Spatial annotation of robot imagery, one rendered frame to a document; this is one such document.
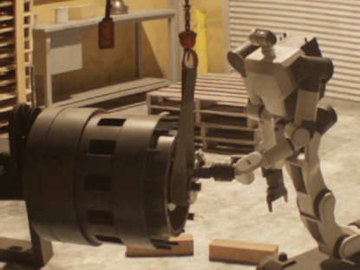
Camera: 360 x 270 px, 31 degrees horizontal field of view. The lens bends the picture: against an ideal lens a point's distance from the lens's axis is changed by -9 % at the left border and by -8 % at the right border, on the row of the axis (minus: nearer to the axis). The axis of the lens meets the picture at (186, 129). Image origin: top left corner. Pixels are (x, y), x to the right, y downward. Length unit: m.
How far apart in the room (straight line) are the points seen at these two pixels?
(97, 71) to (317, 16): 2.77
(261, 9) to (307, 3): 0.72
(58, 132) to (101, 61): 6.00
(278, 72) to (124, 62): 6.14
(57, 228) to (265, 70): 1.06
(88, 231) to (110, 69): 6.18
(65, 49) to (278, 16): 2.72
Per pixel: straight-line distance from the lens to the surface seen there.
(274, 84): 2.85
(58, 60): 7.30
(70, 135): 2.58
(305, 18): 8.30
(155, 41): 9.25
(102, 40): 2.50
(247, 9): 8.79
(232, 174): 2.79
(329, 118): 3.15
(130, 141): 2.51
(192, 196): 2.64
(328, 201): 3.22
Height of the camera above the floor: 1.69
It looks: 14 degrees down
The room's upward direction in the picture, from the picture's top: 1 degrees counter-clockwise
